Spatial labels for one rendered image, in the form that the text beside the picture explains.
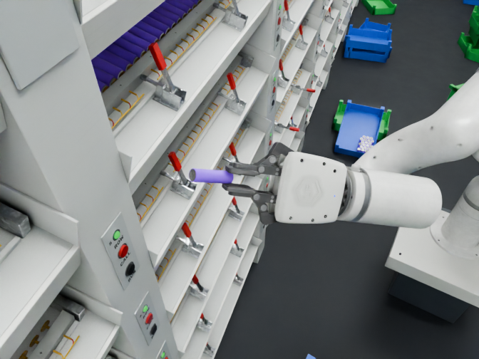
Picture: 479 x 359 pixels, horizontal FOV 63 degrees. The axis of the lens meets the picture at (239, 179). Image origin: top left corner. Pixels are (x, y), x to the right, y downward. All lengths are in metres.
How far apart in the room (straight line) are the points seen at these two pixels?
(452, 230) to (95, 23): 1.30
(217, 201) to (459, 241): 0.87
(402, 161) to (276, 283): 1.02
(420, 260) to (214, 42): 1.00
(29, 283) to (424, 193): 0.53
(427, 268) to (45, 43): 1.28
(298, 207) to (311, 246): 1.22
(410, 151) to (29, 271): 0.59
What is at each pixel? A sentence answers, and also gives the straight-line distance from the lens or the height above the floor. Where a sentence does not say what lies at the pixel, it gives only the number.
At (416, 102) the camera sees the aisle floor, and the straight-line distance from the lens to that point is 2.75.
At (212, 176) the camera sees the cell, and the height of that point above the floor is 1.07.
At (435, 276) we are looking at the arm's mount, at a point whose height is 0.34.
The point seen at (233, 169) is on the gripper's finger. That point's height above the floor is 1.07.
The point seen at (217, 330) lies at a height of 0.14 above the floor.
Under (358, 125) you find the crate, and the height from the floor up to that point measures 0.07.
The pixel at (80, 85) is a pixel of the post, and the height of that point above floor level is 1.25.
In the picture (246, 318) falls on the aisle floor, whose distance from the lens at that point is 1.58.
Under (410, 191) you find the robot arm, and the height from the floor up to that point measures 1.01.
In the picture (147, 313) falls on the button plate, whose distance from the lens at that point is 0.68.
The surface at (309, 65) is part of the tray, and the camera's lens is 1.81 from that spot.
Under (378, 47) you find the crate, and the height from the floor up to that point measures 0.11.
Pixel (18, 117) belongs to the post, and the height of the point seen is 1.26.
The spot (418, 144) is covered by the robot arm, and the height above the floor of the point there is 1.01.
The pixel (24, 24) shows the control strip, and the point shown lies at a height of 1.32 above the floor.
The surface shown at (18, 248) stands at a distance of 0.45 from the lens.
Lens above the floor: 1.44
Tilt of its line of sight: 46 degrees down
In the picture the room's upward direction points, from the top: straight up
